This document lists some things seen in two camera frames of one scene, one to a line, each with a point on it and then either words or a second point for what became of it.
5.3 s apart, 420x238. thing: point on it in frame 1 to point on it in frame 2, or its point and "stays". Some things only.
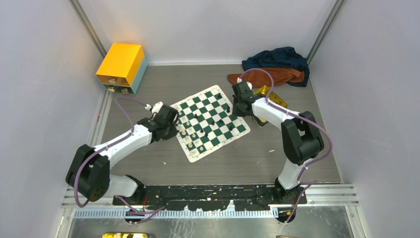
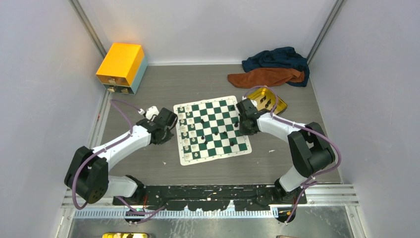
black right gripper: (236, 112) to (243, 131)
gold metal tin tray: (265, 90) stays
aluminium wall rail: (82, 16) stays
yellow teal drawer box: (123, 68) stays
